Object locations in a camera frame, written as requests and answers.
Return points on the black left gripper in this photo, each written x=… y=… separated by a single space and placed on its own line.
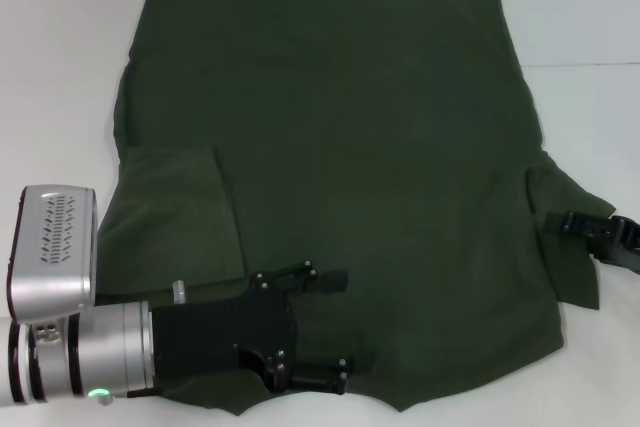
x=215 y=337

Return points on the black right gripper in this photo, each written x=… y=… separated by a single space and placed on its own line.
x=625 y=247

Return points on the dark green t-shirt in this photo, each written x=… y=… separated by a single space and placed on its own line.
x=350 y=122

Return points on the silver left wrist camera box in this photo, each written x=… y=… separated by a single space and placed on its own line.
x=55 y=252

